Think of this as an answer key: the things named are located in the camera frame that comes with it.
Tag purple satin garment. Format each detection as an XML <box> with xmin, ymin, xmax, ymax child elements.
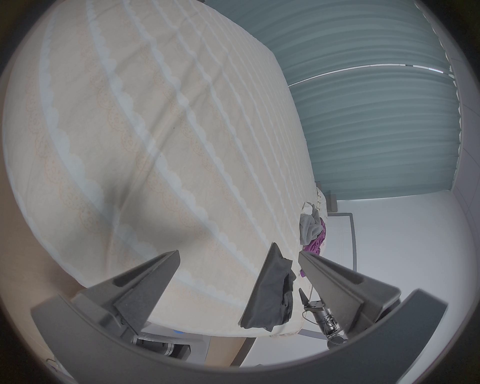
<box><xmin>300</xmin><ymin>217</ymin><xmax>327</xmax><ymax>278</ymax></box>

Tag white printed pillow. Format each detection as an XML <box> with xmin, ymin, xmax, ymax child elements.
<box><xmin>314</xmin><ymin>187</ymin><xmax>328</xmax><ymax>219</ymax></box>

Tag blue-green curtain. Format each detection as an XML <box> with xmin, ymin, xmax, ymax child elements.
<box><xmin>204</xmin><ymin>0</ymin><xmax>454</xmax><ymax>87</ymax></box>
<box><xmin>288</xmin><ymin>64</ymin><xmax>463</xmax><ymax>202</ymax></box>

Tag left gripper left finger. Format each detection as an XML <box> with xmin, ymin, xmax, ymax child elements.
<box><xmin>71</xmin><ymin>249</ymin><xmax>181</xmax><ymax>336</ymax></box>

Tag grey garment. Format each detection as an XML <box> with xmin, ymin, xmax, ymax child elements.
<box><xmin>299</xmin><ymin>204</ymin><xmax>323</xmax><ymax>244</ymax></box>

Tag grey bedside table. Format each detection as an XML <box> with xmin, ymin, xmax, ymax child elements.
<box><xmin>317</xmin><ymin>182</ymin><xmax>338</xmax><ymax>214</ymax></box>

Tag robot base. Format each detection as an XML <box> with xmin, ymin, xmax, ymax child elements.
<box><xmin>129</xmin><ymin>322</ymin><xmax>259</xmax><ymax>366</ymax></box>

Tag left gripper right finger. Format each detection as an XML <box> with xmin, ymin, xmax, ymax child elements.
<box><xmin>298</xmin><ymin>251</ymin><xmax>402</xmax><ymax>340</ymax></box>

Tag black T-shirt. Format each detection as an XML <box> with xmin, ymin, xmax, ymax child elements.
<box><xmin>239</xmin><ymin>242</ymin><xmax>297</xmax><ymax>332</ymax></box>

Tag bed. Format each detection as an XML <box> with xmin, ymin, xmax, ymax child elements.
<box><xmin>2</xmin><ymin>0</ymin><xmax>355</xmax><ymax>336</ymax></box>

